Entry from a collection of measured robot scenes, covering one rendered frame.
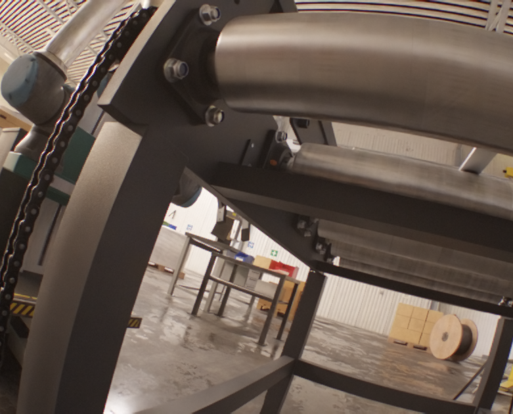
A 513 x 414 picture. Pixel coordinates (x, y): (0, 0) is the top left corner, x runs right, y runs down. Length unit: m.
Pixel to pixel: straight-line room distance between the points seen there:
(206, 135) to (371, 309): 10.53
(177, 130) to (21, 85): 0.64
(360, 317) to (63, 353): 10.64
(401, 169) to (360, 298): 10.36
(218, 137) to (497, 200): 0.45
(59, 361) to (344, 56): 0.38
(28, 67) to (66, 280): 0.73
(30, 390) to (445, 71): 0.50
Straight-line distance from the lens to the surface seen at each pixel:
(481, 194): 0.54
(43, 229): 1.36
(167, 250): 7.50
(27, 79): 0.94
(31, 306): 1.02
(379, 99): 0.27
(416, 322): 8.14
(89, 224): 0.31
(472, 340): 7.46
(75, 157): 1.27
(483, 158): 0.55
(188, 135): 0.40
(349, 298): 10.86
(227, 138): 0.47
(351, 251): 1.09
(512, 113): 0.28
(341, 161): 0.53
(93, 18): 1.06
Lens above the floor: 0.64
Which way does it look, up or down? 12 degrees up
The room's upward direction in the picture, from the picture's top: 19 degrees clockwise
